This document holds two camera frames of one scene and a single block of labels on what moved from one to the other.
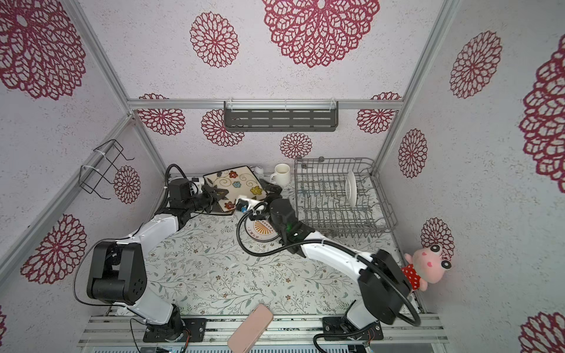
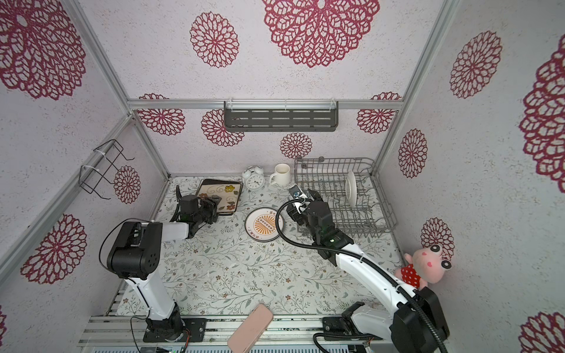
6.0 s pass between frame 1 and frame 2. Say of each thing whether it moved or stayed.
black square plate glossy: moved
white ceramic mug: stayed
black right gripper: moved
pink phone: stayed
